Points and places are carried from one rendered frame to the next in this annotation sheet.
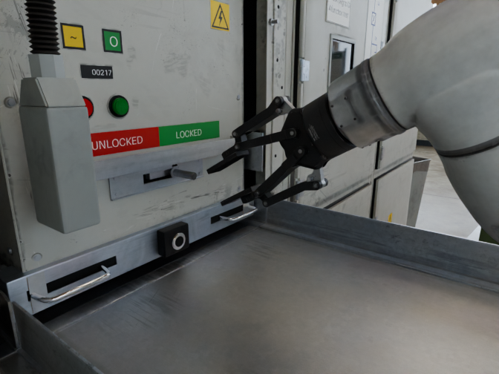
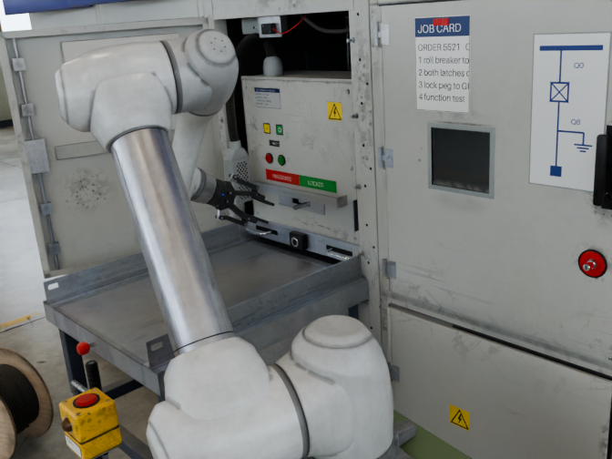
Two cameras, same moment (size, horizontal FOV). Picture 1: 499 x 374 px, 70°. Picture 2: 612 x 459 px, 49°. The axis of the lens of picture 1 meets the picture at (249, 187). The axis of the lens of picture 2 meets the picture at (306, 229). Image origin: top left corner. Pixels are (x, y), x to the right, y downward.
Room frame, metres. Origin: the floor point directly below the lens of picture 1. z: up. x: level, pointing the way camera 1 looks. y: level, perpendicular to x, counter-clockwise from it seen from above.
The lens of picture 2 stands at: (1.05, -1.83, 1.57)
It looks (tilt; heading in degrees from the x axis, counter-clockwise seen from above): 18 degrees down; 101
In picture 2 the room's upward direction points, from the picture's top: 4 degrees counter-clockwise
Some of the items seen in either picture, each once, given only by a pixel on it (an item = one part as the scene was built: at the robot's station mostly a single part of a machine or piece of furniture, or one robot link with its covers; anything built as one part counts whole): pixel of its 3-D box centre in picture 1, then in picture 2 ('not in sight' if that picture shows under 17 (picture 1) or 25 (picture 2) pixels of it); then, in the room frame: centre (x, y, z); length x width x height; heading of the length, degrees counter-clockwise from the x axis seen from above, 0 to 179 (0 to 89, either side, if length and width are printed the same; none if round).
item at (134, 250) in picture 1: (160, 234); (306, 238); (0.64, 0.17, 0.89); 0.54 x 0.05 x 0.06; 143
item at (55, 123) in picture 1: (58, 153); (239, 175); (0.42, 0.23, 1.09); 0.08 x 0.05 x 0.17; 53
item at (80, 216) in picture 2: not in sight; (126, 145); (0.08, 0.17, 1.21); 0.63 x 0.07 x 0.74; 37
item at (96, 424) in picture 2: not in sight; (90, 423); (0.39, -0.80, 0.85); 0.08 x 0.08 x 0.10; 53
